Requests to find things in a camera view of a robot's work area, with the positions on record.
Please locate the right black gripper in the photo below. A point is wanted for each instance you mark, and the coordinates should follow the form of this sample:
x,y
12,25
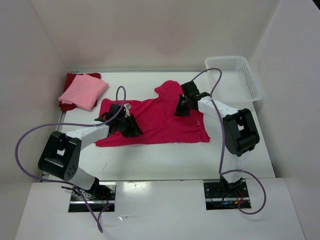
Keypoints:
x,y
179,110

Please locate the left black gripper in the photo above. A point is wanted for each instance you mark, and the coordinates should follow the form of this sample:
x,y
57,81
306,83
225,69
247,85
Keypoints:
x,y
134,130

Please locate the magenta t shirt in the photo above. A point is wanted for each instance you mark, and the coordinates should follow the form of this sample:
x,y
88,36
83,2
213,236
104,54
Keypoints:
x,y
155,117

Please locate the light pink t shirt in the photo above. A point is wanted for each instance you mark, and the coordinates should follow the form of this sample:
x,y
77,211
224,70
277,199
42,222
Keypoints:
x,y
82,92

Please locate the dark red t shirt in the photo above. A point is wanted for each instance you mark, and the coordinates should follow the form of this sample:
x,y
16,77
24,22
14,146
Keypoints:
x,y
72,100

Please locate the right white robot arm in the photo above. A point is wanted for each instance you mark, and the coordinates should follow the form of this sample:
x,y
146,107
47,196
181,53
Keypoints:
x,y
239,136

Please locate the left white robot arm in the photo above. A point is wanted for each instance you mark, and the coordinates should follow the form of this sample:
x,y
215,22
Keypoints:
x,y
61,153

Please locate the white plastic basket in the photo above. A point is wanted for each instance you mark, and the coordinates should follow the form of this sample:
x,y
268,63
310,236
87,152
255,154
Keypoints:
x,y
235,80

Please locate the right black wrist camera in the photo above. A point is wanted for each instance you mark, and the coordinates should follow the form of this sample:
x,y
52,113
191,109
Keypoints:
x,y
189,89

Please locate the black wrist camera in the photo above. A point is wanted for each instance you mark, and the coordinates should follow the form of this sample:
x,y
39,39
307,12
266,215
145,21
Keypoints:
x,y
115,112
189,89

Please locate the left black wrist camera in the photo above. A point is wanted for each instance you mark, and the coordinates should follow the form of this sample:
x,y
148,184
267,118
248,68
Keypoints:
x,y
115,112

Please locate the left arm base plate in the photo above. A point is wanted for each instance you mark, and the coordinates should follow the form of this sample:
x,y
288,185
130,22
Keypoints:
x,y
104,198

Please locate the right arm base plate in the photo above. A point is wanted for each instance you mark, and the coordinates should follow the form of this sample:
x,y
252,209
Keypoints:
x,y
217,199

